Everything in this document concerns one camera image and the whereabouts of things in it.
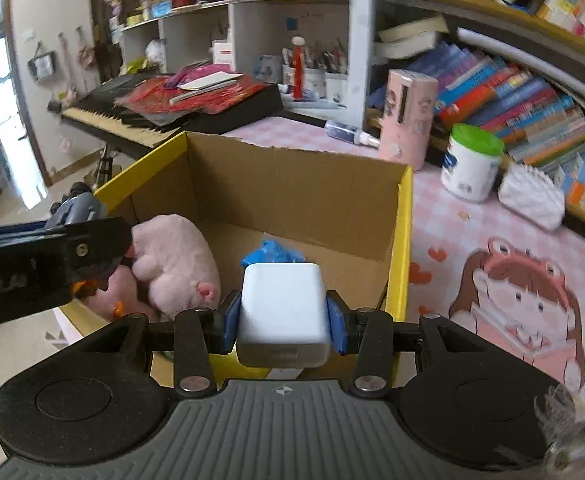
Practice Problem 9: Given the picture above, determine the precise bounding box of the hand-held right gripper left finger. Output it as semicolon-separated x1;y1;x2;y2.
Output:
87;290;243;395

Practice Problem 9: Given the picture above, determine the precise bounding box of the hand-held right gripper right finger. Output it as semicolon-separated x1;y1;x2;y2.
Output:
325;290;486;396

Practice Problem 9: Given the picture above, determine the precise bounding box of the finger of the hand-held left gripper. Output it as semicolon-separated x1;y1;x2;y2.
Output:
0;222;53;242
47;216;134;303

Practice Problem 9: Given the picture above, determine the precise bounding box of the small pink plush toy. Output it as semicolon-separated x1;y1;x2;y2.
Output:
80;265;160;323

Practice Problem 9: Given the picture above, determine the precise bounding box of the grey toy car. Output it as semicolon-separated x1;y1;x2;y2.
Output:
49;182;107;228

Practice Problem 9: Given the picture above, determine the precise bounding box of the white charger cube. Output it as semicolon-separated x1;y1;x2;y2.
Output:
236;262;332;368

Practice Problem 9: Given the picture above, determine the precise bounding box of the large pink plush pig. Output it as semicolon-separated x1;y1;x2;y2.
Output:
131;214;222;321

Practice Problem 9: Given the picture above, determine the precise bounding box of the blue crinkled toy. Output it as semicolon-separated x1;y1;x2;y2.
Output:
241;239;306;267

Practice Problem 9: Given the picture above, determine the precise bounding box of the yellow cardboard box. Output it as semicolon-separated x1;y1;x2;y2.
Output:
55;131;414;391

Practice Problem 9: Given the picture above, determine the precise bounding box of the black keyboard stand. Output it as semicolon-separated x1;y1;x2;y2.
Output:
85;142;123;188

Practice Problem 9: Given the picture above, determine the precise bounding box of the pink checked printed tablecloth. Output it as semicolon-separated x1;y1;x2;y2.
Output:
47;117;585;461

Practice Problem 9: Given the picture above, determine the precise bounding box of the black electronic keyboard piano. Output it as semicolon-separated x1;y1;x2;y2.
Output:
61;77;284;148

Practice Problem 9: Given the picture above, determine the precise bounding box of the white booklet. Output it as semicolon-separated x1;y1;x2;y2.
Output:
170;71;246;106

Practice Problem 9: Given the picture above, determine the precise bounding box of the white plastic bag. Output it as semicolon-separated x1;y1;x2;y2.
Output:
145;39;166;66

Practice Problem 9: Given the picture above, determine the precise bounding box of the white jar green lid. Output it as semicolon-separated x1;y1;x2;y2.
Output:
441;123;504;204

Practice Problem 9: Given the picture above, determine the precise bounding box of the dark wooden door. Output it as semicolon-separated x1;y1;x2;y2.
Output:
90;0;163;86

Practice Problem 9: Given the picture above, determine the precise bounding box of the pink cylindrical appliance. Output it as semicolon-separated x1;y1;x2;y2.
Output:
377;69;439;165

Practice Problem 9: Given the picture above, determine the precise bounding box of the white red small box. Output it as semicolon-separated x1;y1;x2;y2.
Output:
212;40;236;68

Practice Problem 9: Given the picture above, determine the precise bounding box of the white quilted pouch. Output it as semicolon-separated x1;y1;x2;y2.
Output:
497;162;567;233

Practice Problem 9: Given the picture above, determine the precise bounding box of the red tassel ornament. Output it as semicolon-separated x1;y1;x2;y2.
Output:
291;36;307;98

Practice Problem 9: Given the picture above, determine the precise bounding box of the white wooden bookshelf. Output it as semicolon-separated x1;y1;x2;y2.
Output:
347;0;585;241

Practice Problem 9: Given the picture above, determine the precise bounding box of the white shelf unit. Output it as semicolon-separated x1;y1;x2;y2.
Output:
122;0;353;111

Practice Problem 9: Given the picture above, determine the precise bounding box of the thick white paged book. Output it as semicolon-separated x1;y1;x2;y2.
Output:
373;32;441;61
377;15;448;43

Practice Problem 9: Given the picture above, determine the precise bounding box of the long white tube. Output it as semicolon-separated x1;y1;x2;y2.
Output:
457;27;585;105

